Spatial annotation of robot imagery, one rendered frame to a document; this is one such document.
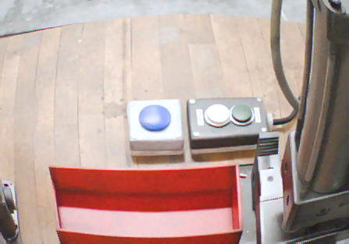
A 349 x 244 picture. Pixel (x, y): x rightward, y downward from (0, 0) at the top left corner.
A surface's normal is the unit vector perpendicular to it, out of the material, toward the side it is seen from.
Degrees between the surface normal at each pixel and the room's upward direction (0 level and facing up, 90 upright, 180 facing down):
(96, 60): 0
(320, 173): 90
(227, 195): 0
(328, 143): 90
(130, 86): 0
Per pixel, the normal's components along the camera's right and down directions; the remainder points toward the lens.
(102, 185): 0.07, 0.75
